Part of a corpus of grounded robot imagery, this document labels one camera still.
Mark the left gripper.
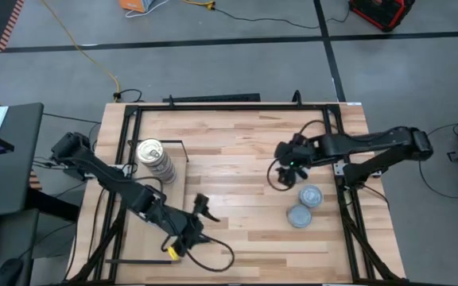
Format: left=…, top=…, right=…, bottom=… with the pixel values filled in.
left=172, top=193, right=222, bottom=258

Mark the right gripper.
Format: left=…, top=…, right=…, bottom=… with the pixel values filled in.
left=274, top=140, right=318, bottom=187

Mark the blue red salmon can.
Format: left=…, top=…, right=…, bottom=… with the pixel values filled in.
left=145, top=153, right=169, bottom=170
left=152, top=161, right=174, bottom=178
left=157, top=169, right=178, bottom=185
left=135, top=137, right=165, bottom=166
left=155, top=165, right=176, bottom=181
left=149, top=157, right=172, bottom=174

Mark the long black bar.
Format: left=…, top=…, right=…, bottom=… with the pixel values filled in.
left=162, top=93, right=262, bottom=104

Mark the black desk leg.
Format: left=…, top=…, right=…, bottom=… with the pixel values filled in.
left=24, top=187, right=81, bottom=223

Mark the red and black box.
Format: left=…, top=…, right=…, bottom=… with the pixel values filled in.
left=347, top=0, right=416, bottom=33

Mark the grey keyboard tray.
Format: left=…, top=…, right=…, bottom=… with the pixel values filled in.
left=0, top=208, right=41, bottom=286

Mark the grey desk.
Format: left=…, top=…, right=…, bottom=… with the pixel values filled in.
left=0, top=102, right=45, bottom=220

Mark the orange box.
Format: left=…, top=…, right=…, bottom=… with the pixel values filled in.
left=118, top=0, right=150, bottom=14

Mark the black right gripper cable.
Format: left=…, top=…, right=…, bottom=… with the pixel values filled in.
left=266, top=118, right=336, bottom=192

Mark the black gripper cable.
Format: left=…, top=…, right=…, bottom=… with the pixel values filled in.
left=161, top=234, right=236, bottom=273
left=266, top=118, right=336, bottom=192

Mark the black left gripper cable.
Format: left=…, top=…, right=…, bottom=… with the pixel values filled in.
left=161, top=234, right=236, bottom=273

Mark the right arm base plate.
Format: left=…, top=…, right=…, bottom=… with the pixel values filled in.
left=333, top=160, right=383, bottom=178

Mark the wooden shelf with wire frame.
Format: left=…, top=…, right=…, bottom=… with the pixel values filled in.
left=104, top=139, right=189, bottom=266

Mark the black floor cable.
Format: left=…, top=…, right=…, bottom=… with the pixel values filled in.
left=41, top=113, right=103, bottom=125
left=418, top=122, right=458, bottom=199

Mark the black power cable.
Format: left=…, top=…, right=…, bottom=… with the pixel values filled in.
left=212, top=6, right=351, bottom=31

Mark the long yellow cable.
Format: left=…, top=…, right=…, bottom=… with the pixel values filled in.
left=40, top=0, right=121, bottom=92

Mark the yellow cord plug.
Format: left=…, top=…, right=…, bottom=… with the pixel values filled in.
left=180, top=0, right=217, bottom=11

